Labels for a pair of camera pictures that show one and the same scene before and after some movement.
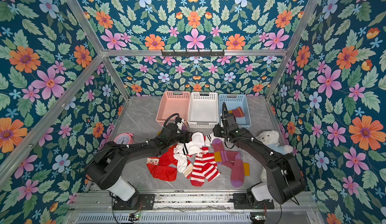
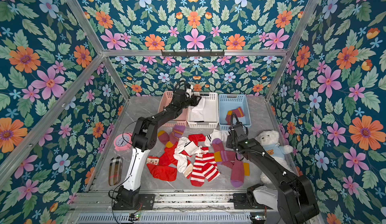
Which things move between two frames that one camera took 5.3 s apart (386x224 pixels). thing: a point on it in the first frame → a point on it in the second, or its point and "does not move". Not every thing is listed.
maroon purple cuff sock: [237, 113] does not move
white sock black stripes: [209, 138] does not move
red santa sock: [165, 166] does not move
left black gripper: [183, 134] → [192, 99]
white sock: [197, 137] → [197, 111]
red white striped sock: [198, 177] does not move
